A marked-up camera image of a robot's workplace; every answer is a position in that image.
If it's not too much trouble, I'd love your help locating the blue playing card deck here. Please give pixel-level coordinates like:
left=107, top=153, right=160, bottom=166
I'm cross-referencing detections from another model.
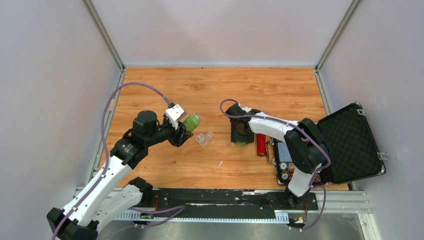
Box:
left=276, top=141, right=293, bottom=163

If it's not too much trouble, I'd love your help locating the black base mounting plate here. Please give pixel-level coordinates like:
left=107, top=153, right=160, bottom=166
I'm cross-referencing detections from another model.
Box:
left=136, top=188, right=319, bottom=220

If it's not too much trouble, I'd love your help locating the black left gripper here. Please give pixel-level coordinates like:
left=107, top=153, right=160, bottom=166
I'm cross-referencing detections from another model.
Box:
left=145, top=116, right=193, bottom=147

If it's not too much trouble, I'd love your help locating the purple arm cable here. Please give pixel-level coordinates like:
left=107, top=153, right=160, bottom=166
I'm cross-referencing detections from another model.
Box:
left=219, top=98, right=332, bottom=232
left=51, top=82, right=186, bottom=240

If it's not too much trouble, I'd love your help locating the green pill bottle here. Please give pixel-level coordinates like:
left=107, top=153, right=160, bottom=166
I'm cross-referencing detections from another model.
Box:
left=183, top=113, right=202, bottom=132

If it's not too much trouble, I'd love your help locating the red glitter tube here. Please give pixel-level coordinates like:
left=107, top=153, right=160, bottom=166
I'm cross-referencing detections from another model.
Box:
left=256, top=133, right=267, bottom=157

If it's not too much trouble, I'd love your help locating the orange black chip row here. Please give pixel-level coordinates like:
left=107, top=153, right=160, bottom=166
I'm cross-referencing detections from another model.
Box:
left=278, top=162, right=296, bottom=185

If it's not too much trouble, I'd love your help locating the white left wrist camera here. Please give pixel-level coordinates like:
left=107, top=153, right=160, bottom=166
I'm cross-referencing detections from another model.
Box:
left=165, top=103, right=187, bottom=130

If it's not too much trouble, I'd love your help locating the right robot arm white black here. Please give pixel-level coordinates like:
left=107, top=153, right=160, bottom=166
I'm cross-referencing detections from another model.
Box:
left=220, top=101, right=332, bottom=209

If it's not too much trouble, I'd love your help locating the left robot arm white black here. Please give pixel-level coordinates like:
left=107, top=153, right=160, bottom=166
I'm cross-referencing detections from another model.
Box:
left=46, top=104, right=193, bottom=240

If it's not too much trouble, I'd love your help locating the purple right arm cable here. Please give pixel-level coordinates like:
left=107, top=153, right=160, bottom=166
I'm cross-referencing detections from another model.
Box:
left=219, top=98, right=332, bottom=232

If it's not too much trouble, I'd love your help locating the black poker chip case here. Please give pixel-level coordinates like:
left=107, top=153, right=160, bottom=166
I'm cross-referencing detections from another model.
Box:
left=265, top=101, right=387, bottom=186

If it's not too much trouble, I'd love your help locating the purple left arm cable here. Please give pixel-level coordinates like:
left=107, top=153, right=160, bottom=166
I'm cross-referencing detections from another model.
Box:
left=51, top=82, right=186, bottom=240

